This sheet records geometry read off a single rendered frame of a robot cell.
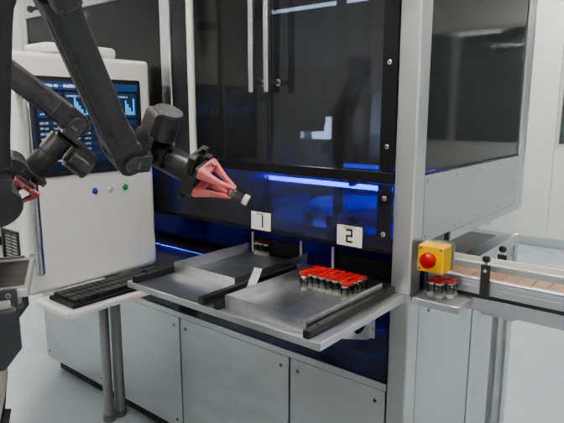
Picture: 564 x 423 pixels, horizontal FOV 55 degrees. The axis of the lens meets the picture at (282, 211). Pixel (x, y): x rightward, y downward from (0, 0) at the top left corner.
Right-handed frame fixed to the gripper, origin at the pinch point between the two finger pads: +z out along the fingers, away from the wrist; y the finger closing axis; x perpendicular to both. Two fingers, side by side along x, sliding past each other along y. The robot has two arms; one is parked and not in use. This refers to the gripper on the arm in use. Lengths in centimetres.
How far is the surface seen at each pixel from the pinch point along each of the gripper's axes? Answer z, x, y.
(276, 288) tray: 14, 28, -41
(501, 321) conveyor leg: 72, 40, -24
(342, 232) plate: 23, 45, -25
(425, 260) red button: 45, 33, -14
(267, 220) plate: 0, 54, -40
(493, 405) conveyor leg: 83, 33, -46
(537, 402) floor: 143, 128, -113
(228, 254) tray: -7, 53, -59
